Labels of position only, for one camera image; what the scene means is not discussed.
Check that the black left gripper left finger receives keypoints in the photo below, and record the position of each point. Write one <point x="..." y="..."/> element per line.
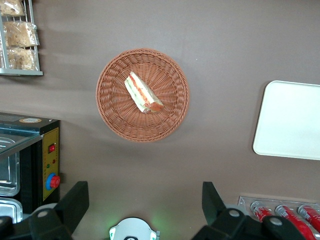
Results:
<point x="72" y="202"/>

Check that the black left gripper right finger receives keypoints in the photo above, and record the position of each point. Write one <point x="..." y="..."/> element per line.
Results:
<point x="215" y="207"/>

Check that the triangular sandwich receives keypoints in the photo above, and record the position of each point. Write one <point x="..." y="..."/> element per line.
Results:
<point x="142" y="93"/>

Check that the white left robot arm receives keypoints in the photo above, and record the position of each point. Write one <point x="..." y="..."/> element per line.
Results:
<point x="133" y="227"/>

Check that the round brown wicker basket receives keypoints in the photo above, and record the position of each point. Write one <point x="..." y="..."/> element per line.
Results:
<point x="117" y="117"/>

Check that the cream rectangular plastic tray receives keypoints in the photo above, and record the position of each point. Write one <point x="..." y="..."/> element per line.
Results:
<point x="290" y="120"/>

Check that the clear acrylic bottle rack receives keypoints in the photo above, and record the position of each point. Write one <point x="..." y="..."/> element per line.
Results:
<point x="243" y="201"/>

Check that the black food warmer appliance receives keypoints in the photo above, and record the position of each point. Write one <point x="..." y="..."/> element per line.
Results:
<point x="50" y="155"/>

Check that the steel warmer pan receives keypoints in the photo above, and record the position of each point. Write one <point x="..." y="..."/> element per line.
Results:
<point x="11" y="210"/>
<point x="10" y="182"/>

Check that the clear bag of snacks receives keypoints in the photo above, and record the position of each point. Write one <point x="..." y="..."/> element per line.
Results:
<point x="21" y="33"/>
<point x="11" y="7"/>
<point x="22" y="58"/>

